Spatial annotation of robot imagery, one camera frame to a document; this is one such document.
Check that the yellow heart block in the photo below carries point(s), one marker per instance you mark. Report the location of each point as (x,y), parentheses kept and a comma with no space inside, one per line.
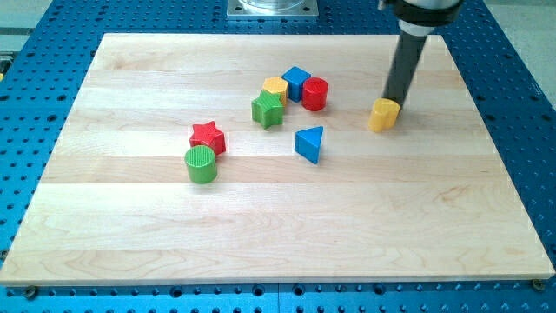
(384,115)

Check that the yellow hexagon block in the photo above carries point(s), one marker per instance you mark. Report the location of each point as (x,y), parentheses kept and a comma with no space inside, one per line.
(277,85)

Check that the blue triangle block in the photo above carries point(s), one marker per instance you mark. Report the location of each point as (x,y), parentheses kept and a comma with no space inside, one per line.
(308,143)

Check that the green star block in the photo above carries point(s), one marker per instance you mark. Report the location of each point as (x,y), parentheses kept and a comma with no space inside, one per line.
(267,109)

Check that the red star block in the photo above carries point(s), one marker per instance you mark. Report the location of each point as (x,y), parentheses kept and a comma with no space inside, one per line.
(209,135)

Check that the red cylinder block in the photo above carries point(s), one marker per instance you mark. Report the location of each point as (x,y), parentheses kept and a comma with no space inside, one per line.
(314,94)

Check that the green cylinder block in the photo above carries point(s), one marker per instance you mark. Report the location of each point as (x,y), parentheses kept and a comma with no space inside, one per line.
(201,166)

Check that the blue cube block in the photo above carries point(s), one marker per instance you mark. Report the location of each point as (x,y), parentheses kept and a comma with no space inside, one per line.
(295,77)

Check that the light wooden board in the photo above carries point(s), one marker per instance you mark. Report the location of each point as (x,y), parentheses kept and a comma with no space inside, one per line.
(428,200)

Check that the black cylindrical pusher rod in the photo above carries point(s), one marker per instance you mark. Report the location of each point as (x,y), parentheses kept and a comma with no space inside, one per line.
(403,66)

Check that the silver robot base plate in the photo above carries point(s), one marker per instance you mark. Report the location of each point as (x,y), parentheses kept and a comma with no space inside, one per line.
(272,8)

